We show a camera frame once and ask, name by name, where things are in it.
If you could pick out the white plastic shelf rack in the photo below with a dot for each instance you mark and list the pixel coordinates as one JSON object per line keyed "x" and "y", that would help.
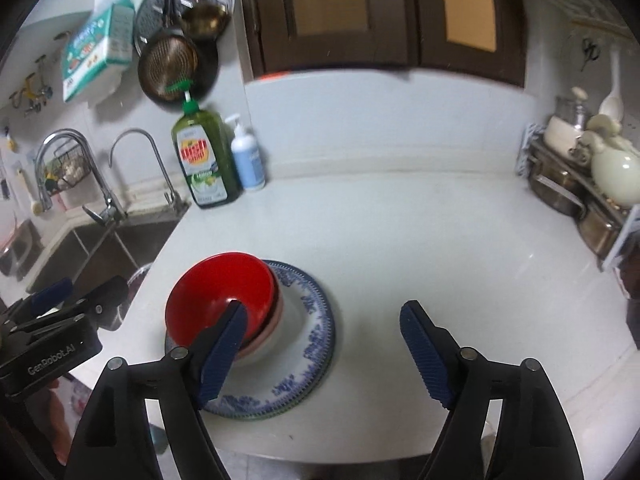
{"x": 532, "y": 143}

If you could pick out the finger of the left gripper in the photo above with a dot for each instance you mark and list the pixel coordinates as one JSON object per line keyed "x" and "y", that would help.
{"x": 103, "y": 305}
{"x": 51, "y": 296}

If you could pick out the pink bowl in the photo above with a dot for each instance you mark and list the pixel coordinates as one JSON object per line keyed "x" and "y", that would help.
{"x": 272, "y": 322}

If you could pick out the large steel pot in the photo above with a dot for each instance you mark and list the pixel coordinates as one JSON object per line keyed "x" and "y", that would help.
{"x": 597, "y": 229}

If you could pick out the brass ladle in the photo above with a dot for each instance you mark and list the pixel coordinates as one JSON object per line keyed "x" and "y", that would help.
{"x": 204, "y": 20}

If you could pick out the cream white kettle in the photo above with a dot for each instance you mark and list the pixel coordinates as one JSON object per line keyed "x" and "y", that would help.
{"x": 614, "y": 160}

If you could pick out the blue floral white plate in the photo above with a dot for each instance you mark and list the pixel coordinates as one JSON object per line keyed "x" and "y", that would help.
{"x": 290, "y": 336}

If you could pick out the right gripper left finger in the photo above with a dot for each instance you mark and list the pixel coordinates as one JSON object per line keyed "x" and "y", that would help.
{"x": 113, "y": 439}

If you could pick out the person's left hand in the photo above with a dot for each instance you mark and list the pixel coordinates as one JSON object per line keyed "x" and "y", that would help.
{"x": 61, "y": 439}

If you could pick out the steel sink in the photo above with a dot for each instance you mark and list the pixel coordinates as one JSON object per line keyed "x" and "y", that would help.
{"x": 89, "y": 254}

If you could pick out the chrome kitchen faucet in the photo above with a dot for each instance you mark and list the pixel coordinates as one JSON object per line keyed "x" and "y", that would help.
{"x": 113, "y": 211}

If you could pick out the green plate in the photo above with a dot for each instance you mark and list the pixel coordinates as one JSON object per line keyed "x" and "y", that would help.
{"x": 278, "y": 381}

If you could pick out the cream cooking pot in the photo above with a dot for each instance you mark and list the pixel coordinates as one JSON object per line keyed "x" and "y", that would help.
{"x": 567, "y": 124}

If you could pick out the tissue paper pack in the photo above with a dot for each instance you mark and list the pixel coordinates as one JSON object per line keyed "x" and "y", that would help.
{"x": 97, "y": 56}

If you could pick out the white blue pump bottle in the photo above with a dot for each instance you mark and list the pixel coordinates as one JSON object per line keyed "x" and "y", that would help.
{"x": 246, "y": 155}

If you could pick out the green dish soap bottle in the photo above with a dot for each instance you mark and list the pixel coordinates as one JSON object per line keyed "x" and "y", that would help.
{"x": 203, "y": 149}

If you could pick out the steel pot with handle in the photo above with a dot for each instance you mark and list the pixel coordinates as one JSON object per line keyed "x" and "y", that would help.
{"x": 556, "y": 187}

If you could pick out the hanging wire basket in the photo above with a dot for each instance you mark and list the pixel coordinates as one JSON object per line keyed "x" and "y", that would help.
{"x": 63, "y": 168}

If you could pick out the dark wooden window frame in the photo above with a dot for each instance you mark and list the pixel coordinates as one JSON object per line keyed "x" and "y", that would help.
{"x": 483, "y": 38}

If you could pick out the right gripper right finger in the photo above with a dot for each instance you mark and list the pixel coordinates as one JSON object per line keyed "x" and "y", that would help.
{"x": 533, "y": 439}

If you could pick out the red black bowl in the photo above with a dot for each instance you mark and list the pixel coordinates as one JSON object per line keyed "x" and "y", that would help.
{"x": 201, "y": 295}

